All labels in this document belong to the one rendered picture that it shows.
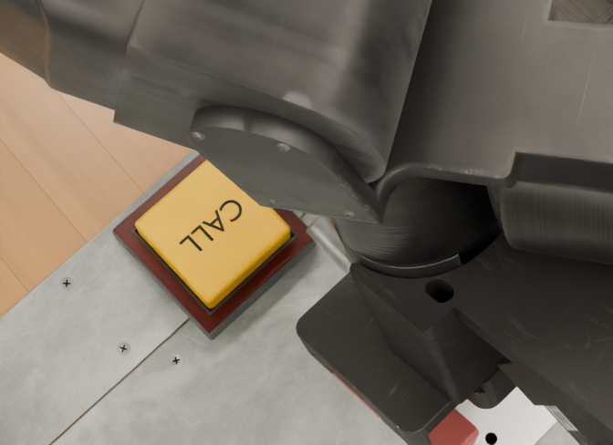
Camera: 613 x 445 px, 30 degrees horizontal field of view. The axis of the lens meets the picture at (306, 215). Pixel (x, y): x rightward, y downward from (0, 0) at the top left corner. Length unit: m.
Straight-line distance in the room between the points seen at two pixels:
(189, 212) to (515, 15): 0.34
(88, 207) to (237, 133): 0.41
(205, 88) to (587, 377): 0.14
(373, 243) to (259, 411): 0.30
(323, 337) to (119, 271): 0.26
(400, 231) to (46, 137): 0.38
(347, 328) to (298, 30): 0.18
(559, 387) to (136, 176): 0.38
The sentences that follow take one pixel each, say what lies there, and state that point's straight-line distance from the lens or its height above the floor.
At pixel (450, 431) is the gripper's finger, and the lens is 0.41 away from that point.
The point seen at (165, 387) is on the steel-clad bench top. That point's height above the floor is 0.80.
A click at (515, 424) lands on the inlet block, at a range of 0.48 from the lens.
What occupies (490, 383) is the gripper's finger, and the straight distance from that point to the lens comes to 0.39.
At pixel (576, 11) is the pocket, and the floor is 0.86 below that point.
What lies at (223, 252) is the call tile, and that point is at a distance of 0.60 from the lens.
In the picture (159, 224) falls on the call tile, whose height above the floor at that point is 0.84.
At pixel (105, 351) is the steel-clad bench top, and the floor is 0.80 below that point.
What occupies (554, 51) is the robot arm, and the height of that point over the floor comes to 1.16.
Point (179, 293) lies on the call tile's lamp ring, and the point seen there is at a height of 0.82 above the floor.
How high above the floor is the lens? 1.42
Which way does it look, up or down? 75 degrees down
